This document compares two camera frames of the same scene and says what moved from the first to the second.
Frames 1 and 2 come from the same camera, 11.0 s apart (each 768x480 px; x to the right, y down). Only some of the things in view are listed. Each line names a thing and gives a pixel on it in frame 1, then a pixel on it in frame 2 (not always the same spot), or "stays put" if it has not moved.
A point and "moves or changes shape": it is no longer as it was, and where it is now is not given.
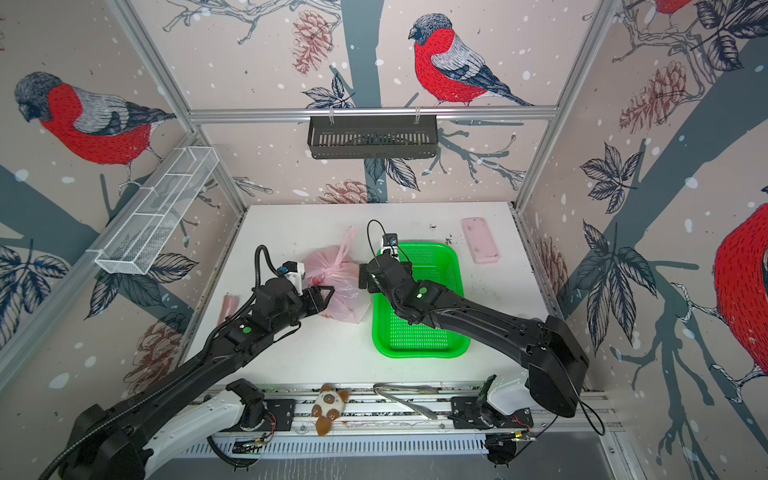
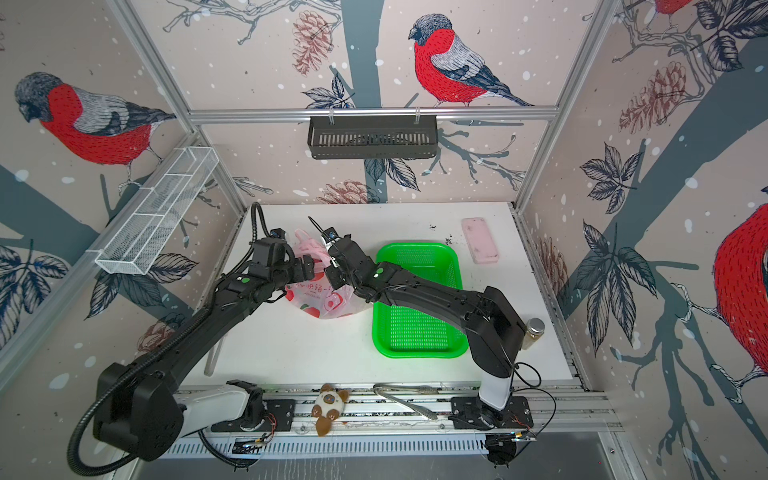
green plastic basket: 393,336 stays put
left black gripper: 317,300 to 300,272
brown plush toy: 329,403 stays put
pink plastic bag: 324,265 moves or changes shape
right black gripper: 373,285 to 334,270
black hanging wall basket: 380,136 stays put
